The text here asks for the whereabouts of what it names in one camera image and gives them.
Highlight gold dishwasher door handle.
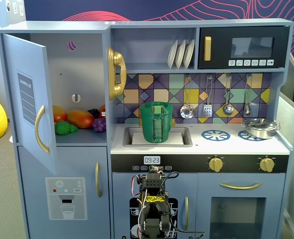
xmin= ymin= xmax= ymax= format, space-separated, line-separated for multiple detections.
xmin=184 ymin=196 xmax=190 ymax=231

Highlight orange red toy mango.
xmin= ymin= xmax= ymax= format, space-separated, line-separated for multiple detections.
xmin=52 ymin=105 xmax=68 ymax=123

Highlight metal skimmer spoon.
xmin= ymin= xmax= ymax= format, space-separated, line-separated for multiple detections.
xmin=179 ymin=74 xmax=196 ymax=120

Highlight grey shopping list panel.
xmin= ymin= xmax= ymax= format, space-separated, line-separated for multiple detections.
xmin=16 ymin=70 xmax=36 ymax=128

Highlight gold curved fridge door handle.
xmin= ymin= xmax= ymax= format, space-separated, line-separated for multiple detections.
xmin=34 ymin=105 xmax=50 ymax=154

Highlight metal slotted spatula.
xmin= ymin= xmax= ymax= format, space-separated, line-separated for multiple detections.
xmin=202 ymin=74 xmax=214 ymax=118

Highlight gold oven door handle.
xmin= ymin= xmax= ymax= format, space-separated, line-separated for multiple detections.
xmin=219 ymin=182 xmax=262 ymax=191

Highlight blue freezer door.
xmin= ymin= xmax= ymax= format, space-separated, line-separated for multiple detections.
xmin=17 ymin=146 xmax=111 ymax=239

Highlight black toy microwave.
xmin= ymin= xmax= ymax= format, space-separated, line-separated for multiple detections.
xmin=197 ymin=25 xmax=290 ymax=70

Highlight white toy plate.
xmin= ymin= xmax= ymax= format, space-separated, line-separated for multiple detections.
xmin=167 ymin=39 xmax=179 ymax=70
xmin=174 ymin=39 xmax=187 ymax=70
xmin=183 ymin=39 xmax=196 ymax=69

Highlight grey toy sink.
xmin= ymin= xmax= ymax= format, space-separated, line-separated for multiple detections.
xmin=122 ymin=126 xmax=193 ymax=148

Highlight gold toy telephone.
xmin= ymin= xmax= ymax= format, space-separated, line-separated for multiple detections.
xmin=106 ymin=47 xmax=128 ymax=101

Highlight small metal spoon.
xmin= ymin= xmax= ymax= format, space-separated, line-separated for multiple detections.
xmin=243 ymin=73 xmax=253 ymax=116

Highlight dark toy blackberry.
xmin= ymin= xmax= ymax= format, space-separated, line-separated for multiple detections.
xmin=87 ymin=108 xmax=101 ymax=119

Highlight green toy broccoli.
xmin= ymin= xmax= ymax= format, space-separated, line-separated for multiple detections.
xmin=54 ymin=120 xmax=79 ymax=136

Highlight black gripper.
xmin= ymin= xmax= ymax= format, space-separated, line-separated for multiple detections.
xmin=142 ymin=171 xmax=167 ymax=195

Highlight purple toy grapes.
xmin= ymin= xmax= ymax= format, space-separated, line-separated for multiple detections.
xmin=92 ymin=118 xmax=107 ymax=133

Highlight green 3D-printed recipient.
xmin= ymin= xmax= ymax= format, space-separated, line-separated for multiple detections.
xmin=140 ymin=109 xmax=174 ymax=144

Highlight blue fridge door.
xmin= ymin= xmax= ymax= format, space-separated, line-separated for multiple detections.
xmin=1 ymin=33 xmax=57 ymax=176

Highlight blue dishwasher door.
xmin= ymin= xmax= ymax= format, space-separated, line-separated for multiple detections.
xmin=112 ymin=172 xmax=198 ymax=239

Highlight gold stove knob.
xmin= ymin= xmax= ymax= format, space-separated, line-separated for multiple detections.
xmin=208 ymin=155 xmax=225 ymax=173
xmin=258 ymin=155 xmax=276 ymax=173

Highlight red white servo wires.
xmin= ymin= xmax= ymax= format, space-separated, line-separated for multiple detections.
xmin=133 ymin=175 xmax=148 ymax=226

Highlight metal ladle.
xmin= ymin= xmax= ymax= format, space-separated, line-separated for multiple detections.
xmin=222 ymin=74 xmax=234 ymax=116

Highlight gold straight freezer door handle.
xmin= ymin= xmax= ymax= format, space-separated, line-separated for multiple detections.
xmin=95 ymin=161 xmax=103 ymax=199

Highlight silver metal cylinder device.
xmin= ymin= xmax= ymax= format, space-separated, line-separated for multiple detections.
xmin=241 ymin=121 xmax=281 ymax=140

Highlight digital clock display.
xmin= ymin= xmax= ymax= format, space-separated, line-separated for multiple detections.
xmin=143 ymin=155 xmax=161 ymax=165

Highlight black power cable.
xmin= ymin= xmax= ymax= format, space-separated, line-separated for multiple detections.
xmin=171 ymin=219 xmax=205 ymax=239

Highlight blue oven door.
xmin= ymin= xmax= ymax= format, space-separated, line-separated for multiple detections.
xmin=197 ymin=173 xmax=286 ymax=239

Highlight grey office partition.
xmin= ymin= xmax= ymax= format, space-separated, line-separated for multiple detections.
xmin=277 ymin=89 xmax=294 ymax=239

